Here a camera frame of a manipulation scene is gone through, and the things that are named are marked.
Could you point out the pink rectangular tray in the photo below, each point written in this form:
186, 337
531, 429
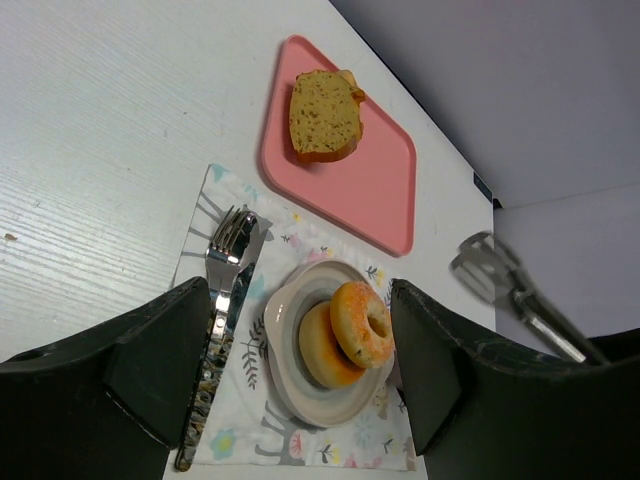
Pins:
372, 192

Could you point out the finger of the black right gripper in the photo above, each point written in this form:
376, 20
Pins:
621, 350

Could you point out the silver fork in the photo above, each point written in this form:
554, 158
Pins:
223, 262

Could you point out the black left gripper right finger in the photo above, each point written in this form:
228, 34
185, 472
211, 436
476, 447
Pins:
484, 407

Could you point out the orange donut bottom half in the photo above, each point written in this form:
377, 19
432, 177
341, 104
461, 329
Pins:
322, 355

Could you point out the grey kitchen tongs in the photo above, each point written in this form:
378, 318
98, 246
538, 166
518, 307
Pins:
491, 271

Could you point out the striped ceramic plate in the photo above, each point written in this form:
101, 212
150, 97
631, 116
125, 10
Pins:
309, 286

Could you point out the floral paper placemat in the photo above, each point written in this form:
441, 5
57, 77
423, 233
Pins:
248, 422

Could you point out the orange donut half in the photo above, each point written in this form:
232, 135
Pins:
322, 355
362, 324

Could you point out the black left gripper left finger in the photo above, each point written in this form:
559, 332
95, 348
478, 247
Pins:
109, 402

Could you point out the orange donut top half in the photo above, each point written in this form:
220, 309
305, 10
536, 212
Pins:
362, 324

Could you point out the sliced bread loaf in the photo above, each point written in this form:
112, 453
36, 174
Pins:
325, 116

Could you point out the silver table knife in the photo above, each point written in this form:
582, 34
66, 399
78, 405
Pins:
215, 357

